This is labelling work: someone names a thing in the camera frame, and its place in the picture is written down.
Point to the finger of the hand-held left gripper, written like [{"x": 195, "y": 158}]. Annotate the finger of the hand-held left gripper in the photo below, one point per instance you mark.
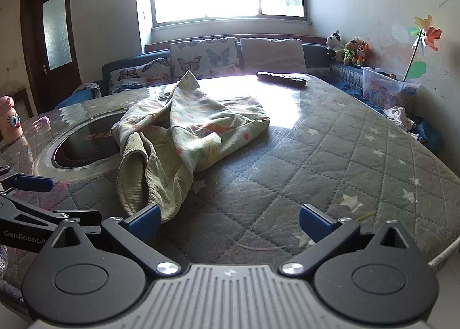
[
  {"x": 43, "y": 212},
  {"x": 34, "y": 182}
]

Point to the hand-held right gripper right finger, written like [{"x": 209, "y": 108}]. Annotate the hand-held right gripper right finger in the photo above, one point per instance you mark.
[{"x": 316, "y": 223}]

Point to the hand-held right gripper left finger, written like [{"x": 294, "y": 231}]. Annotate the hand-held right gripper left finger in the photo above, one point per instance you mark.
[{"x": 145, "y": 223}]

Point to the light green patterned garment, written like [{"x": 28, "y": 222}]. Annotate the light green patterned garment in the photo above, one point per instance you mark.
[{"x": 201, "y": 124}]

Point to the white clothes pile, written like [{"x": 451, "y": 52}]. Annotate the white clothes pile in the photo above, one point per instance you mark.
[{"x": 399, "y": 117}]

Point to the small pink object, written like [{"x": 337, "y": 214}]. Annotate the small pink object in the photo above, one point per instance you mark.
[{"x": 40, "y": 122}]

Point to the round black induction cooktop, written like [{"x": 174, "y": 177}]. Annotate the round black induction cooktop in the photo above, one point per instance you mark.
[{"x": 82, "y": 145}]

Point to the pink bottle with cartoon eyes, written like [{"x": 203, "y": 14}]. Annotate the pink bottle with cartoon eyes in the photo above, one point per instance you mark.
[{"x": 10, "y": 124}]

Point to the blue chair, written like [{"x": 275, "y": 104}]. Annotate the blue chair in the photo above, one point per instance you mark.
[{"x": 77, "y": 99}]

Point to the grey cloth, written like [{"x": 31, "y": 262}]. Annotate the grey cloth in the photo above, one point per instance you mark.
[{"x": 90, "y": 89}]

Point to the dark wooden door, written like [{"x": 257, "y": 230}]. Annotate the dark wooden door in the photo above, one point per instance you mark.
[{"x": 36, "y": 63}]

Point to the long butterfly print cushion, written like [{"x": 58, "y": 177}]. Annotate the long butterfly print cushion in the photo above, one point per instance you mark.
[{"x": 140, "y": 75}]

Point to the black remote control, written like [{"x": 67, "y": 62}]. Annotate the black remote control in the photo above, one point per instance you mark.
[{"x": 280, "y": 78}]

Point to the clear plastic storage box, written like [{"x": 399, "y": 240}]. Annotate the clear plastic storage box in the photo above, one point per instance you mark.
[{"x": 384, "y": 88}]

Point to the blue sofa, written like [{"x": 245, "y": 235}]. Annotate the blue sofa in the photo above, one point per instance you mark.
[{"x": 318, "y": 54}]

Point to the green shirt plush toy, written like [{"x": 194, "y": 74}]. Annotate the green shirt plush toy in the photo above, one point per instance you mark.
[{"x": 350, "y": 52}]

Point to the plain white cushion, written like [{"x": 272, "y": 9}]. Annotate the plain white cushion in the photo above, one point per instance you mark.
[{"x": 273, "y": 54}]

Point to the orange plush fox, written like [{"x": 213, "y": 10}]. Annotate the orange plush fox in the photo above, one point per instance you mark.
[{"x": 362, "y": 54}]

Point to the upright butterfly print cushion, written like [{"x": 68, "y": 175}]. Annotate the upright butterfly print cushion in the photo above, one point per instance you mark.
[{"x": 205, "y": 57}]

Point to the black and white plush toy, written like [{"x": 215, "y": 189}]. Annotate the black and white plush toy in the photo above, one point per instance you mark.
[{"x": 334, "y": 43}]

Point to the colourful paper pinwheel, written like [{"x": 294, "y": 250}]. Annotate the colourful paper pinwheel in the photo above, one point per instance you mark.
[{"x": 426, "y": 32}]

